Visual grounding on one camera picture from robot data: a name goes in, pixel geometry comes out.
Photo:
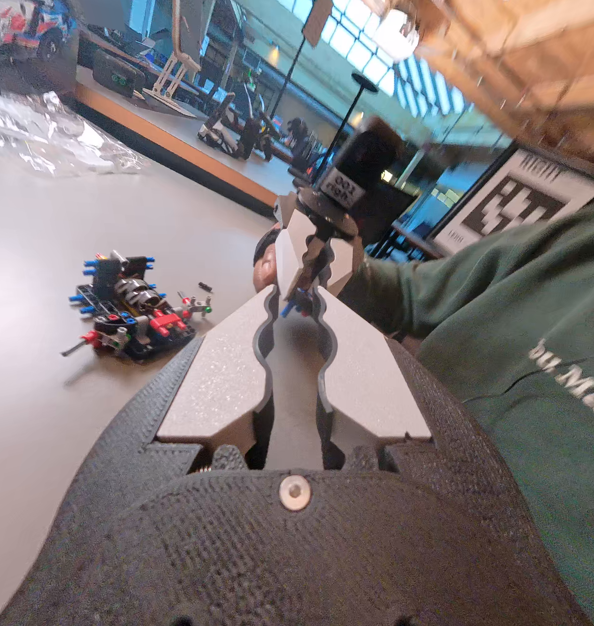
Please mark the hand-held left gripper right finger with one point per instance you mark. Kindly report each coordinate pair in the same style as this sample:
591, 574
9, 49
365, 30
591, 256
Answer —
375, 386

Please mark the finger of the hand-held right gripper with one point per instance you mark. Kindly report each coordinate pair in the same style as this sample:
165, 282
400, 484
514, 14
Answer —
289, 254
345, 261

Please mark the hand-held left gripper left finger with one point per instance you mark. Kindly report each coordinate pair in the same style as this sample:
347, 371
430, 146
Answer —
213, 381

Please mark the small black lego arm piece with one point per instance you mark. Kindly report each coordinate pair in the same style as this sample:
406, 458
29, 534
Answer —
297, 301

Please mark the lego car chassis assembly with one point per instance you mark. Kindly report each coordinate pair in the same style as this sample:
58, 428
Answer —
130, 293

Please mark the small grey lego pin piece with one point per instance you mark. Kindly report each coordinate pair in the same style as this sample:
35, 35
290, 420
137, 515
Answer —
195, 304

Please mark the printed lego box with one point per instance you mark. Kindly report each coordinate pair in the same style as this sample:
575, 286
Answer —
27, 29

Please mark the person's right hand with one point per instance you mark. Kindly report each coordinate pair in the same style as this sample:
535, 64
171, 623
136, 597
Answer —
265, 274

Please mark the black pole stand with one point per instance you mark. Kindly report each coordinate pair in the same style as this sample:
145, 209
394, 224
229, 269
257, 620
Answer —
358, 98

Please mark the spare gripper device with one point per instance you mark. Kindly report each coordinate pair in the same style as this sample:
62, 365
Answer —
238, 132

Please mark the black white tag board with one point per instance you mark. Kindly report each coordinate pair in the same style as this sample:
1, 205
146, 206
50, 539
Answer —
517, 200

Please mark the orange edged table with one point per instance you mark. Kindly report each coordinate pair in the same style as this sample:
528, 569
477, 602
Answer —
189, 132

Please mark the person's green sweatshirt torso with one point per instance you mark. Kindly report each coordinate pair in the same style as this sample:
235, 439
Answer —
546, 464

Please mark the wooden stand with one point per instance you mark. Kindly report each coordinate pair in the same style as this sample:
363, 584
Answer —
172, 80

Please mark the black carrying case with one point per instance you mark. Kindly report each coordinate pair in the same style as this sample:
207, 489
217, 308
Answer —
118, 73

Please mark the clear plastic bag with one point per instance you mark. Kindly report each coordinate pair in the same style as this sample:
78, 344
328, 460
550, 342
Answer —
47, 137

